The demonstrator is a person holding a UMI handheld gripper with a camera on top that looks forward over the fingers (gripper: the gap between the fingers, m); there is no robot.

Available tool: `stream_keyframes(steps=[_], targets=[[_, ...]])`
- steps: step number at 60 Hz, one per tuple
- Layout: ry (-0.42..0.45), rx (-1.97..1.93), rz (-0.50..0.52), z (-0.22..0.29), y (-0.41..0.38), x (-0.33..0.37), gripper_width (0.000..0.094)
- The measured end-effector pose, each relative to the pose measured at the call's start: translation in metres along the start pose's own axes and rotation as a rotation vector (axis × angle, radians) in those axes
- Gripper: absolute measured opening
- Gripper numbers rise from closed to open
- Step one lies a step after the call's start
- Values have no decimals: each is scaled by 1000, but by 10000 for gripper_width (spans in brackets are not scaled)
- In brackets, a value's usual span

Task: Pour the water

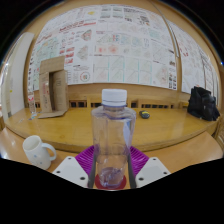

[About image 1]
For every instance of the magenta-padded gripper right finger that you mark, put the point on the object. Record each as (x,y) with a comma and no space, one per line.
(140,161)

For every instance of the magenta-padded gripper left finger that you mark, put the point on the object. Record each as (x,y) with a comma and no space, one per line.
(85,160)

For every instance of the clear white-capped water bottle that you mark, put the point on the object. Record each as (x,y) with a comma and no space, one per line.
(113,133)

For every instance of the flat round red coaster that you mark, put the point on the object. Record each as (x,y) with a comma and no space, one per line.
(98,184)

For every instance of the small dark handheld device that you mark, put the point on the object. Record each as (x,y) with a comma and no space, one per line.
(144,114)

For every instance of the white ceramic mug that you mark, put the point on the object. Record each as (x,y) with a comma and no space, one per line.
(36,153)

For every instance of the small clear plastic bottle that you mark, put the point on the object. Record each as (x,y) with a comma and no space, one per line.
(32,106)

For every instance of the brown cardboard box stand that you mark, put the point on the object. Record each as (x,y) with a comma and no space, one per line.
(53,86)

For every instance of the black bag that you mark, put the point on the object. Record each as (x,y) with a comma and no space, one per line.
(201,103)

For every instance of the white standing board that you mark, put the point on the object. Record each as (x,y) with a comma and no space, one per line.
(16,73)

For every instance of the narrow printed wall poster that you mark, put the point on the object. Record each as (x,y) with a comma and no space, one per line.
(196,63)

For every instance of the large printed wall poster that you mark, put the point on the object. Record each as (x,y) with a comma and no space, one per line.
(113,43)

